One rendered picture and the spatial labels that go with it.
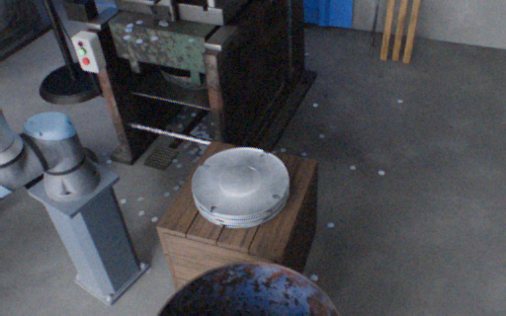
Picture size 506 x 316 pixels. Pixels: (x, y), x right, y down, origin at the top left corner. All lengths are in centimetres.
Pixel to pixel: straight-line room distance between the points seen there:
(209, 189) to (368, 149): 93
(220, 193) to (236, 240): 16
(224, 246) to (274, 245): 14
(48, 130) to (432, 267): 127
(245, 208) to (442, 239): 79
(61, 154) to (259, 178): 55
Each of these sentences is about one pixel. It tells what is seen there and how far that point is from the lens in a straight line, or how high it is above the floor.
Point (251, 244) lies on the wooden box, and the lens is 140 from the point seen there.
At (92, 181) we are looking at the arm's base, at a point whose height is 48.
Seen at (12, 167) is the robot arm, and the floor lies 65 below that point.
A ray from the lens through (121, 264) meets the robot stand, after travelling 174.
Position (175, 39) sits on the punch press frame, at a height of 62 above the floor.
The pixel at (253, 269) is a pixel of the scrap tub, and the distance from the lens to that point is 122.
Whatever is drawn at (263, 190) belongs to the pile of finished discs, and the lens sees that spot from 147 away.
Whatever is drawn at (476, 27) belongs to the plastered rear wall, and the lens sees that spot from 300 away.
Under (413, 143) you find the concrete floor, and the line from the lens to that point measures 227.
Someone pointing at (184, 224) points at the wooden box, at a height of 35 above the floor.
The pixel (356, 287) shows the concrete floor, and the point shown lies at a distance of 174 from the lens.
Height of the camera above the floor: 145
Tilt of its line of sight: 41 degrees down
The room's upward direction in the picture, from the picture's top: 5 degrees counter-clockwise
